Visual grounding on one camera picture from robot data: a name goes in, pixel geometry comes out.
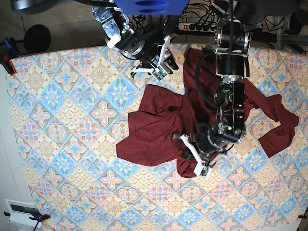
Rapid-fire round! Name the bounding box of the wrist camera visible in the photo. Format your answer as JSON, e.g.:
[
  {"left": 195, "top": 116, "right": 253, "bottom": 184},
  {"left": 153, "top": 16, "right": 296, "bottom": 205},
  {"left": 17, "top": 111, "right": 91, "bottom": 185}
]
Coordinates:
[
  {"left": 193, "top": 164, "right": 211, "bottom": 178},
  {"left": 152, "top": 68, "right": 167, "bottom": 81}
]

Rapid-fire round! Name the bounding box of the patterned tablecloth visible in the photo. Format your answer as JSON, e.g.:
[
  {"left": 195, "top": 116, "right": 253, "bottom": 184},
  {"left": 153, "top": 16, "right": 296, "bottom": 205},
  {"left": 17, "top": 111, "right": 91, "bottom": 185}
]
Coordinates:
[{"left": 6, "top": 47, "right": 308, "bottom": 231}]

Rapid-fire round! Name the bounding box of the black round stool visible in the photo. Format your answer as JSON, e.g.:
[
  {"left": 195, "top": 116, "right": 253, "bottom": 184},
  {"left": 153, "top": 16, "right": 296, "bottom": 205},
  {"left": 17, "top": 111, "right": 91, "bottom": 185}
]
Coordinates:
[{"left": 24, "top": 24, "right": 51, "bottom": 54}]

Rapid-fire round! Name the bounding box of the table clamp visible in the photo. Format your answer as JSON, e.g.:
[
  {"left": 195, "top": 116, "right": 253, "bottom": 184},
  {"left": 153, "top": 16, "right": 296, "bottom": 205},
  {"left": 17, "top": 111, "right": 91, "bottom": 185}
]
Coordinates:
[
  {"left": 0, "top": 38, "right": 17, "bottom": 76},
  {"left": 3, "top": 212, "right": 51, "bottom": 231},
  {"left": 297, "top": 214, "right": 307, "bottom": 219}
]

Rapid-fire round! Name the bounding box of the white wall outlet box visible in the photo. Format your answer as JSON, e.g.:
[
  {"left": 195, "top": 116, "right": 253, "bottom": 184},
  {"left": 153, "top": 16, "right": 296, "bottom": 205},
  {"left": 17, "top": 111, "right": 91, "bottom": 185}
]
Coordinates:
[{"left": 4, "top": 199, "right": 39, "bottom": 227}]

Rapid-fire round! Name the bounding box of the lower left table clamp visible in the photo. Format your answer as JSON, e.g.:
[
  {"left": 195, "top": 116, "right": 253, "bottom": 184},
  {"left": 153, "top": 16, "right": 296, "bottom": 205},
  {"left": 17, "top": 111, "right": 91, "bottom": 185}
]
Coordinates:
[{"left": 3, "top": 212, "right": 51, "bottom": 231}]

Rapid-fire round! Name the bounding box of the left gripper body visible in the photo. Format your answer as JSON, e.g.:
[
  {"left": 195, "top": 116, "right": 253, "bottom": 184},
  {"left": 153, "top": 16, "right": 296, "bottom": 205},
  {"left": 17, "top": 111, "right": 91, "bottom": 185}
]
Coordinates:
[{"left": 173, "top": 133, "right": 230, "bottom": 169}]

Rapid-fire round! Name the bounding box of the dark red t-shirt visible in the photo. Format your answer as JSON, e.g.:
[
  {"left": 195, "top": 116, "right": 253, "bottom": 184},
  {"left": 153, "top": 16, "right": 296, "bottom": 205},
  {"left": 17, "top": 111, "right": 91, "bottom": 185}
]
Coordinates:
[{"left": 116, "top": 48, "right": 299, "bottom": 178}]

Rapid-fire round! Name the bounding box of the lower right table clamp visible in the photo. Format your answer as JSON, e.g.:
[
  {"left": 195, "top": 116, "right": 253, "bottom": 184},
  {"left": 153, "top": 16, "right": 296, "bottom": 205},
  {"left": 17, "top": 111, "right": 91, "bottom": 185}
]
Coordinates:
[{"left": 297, "top": 214, "right": 307, "bottom": 219}]

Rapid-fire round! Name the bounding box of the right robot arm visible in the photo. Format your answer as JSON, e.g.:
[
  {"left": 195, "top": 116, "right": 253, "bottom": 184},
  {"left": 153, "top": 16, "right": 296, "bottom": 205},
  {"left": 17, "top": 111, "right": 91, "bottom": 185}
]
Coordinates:
[{"left": 81, "top": 0, "right": 179, "bottom": 80}]

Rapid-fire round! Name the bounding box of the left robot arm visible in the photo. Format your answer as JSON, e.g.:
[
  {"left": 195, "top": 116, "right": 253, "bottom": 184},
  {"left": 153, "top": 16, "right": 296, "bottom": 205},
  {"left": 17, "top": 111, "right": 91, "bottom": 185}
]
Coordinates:
[{"left": 173, "top": 0, "right": 251, "bottom": 177}]

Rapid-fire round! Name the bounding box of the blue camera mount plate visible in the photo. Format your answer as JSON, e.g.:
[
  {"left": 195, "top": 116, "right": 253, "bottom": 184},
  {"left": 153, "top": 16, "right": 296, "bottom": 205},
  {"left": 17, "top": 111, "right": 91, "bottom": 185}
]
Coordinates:
[{"left": 114, "top": 0, "right": 189, "bottom": 16}]

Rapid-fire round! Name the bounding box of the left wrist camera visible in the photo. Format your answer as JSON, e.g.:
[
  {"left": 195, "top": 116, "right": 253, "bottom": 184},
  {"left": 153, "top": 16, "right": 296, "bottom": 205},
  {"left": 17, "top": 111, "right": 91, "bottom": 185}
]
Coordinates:
[{"left": 193, "top": 164, "right": 211, "bottom": 178}]

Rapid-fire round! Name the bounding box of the upper left table clamp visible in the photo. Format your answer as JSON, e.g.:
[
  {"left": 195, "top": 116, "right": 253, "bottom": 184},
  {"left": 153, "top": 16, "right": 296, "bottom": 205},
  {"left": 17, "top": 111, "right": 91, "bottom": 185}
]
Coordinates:
[{"left": 0, "top": 38, "right": 17, "bottom": 76}]

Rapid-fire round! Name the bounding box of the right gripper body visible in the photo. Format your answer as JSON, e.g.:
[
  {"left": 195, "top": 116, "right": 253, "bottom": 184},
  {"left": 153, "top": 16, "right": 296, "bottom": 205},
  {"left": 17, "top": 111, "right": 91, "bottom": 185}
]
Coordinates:
[{"left": 113, "top": 35, "right": 174, "bottom": 77}]

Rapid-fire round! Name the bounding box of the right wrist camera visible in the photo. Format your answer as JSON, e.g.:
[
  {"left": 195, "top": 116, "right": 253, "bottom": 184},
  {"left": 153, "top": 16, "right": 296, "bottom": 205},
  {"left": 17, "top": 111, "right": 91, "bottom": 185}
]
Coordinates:
[{"left": 152, "top": 68, "right": 167, "bottom": 81}]

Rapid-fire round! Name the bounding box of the white power strip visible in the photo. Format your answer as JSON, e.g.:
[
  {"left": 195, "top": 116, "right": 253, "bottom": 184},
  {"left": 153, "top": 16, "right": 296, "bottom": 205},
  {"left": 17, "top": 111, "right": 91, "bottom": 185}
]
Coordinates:
[{"left": 178, "top": 23, "right": 216, "bottom": 33}]

